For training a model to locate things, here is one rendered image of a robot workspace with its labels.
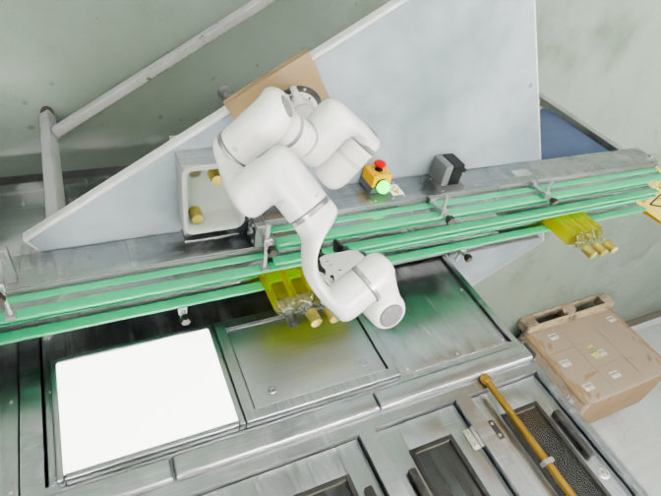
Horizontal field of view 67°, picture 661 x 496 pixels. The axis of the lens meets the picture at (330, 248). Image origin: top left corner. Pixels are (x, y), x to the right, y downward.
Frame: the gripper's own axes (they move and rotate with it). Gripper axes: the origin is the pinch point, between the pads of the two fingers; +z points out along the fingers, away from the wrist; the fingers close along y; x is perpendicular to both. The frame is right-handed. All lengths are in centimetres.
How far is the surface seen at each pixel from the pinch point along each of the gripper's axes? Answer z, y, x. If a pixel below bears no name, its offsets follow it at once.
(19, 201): 105, -72, -19
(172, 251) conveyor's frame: 39, -30, -14
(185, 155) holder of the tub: 38.1, -23.9, 13.8
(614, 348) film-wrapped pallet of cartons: 128, 377, -240
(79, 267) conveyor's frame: 39, -54, -15
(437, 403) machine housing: -12, 32, -50
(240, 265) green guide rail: 31.8, -12.1, -18.5
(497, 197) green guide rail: 30, 82, -9
